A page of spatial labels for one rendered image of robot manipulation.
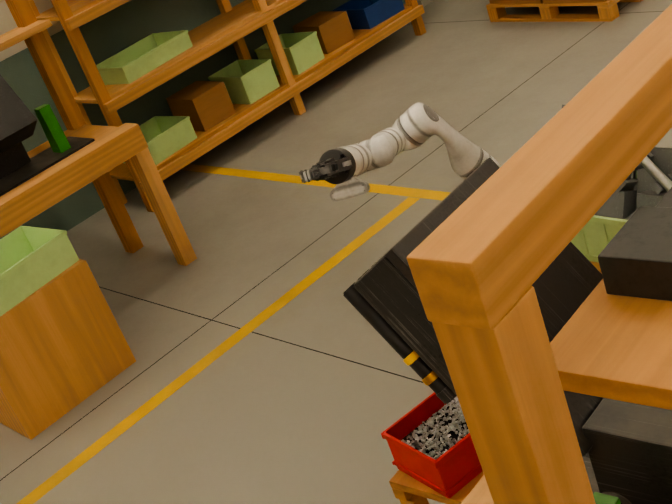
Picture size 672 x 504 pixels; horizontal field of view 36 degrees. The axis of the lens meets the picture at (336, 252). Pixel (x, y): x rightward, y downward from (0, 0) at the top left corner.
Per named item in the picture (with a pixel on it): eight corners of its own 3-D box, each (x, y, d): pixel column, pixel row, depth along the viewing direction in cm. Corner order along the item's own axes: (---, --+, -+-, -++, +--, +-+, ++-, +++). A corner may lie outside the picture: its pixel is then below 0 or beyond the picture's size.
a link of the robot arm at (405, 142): (358, 143, 250) (382, 121, 245) (395, 122, 273) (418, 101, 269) (382, 173, 249) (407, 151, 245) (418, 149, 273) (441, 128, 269)
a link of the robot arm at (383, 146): (380, 136, 233) (400, 124, 245) (346, 147, 237) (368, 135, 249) (390, 165, 234) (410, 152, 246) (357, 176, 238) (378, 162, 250)
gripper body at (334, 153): (319, 153, 226) (299, 158, 218) (353, 142, 222) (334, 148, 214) (329, 186, 227) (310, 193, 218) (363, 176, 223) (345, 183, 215)
